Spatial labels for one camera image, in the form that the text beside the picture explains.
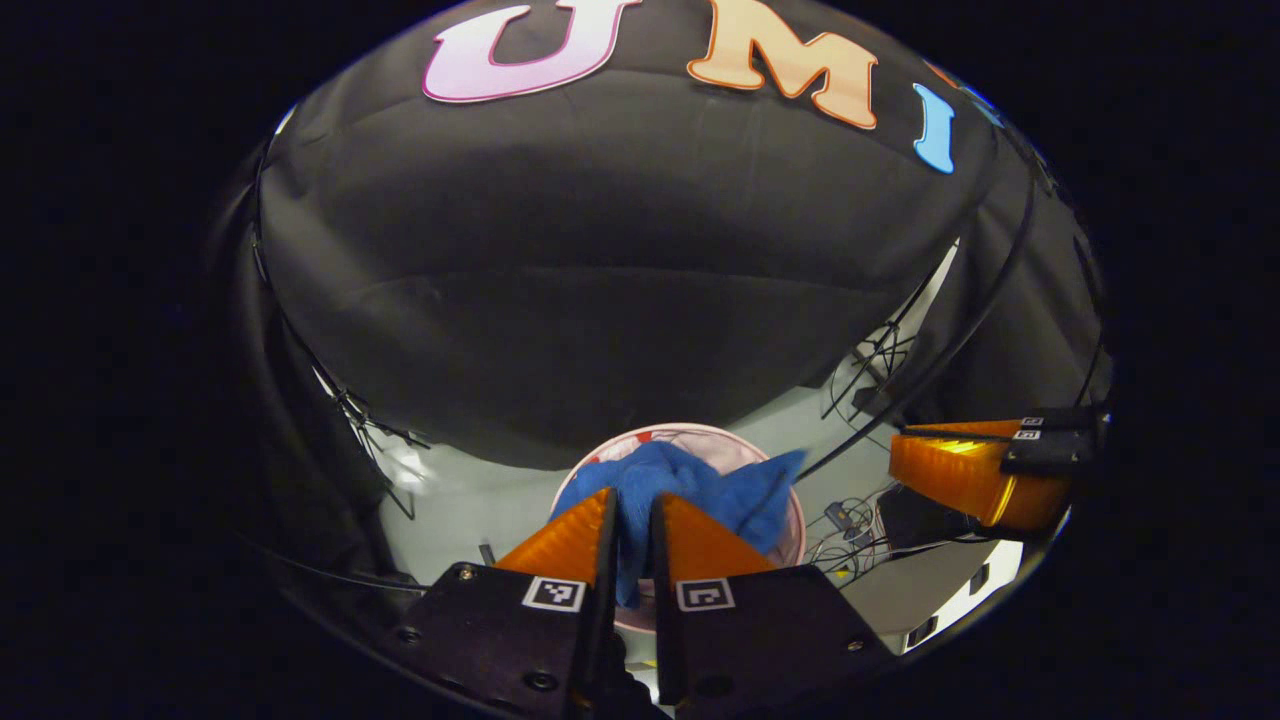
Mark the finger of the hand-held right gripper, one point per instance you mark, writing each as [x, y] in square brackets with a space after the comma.
[960, 475]
[1065, 417]

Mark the black clothes rack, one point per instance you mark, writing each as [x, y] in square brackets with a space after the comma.
[850, 445]

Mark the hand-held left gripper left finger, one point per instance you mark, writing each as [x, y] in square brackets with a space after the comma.
[604, 600]

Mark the black backdrop cloth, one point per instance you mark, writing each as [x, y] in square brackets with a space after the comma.
[600, 280]

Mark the pink laundry hamper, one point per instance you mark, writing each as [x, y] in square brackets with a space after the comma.
[745, 452]

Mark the black backdrop stand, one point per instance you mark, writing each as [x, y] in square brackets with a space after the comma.
[868, 400]
[355, 405]

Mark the dark box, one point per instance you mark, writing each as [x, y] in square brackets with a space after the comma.
[920, 515]

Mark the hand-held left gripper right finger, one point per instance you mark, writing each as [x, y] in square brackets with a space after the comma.
[660, 600]

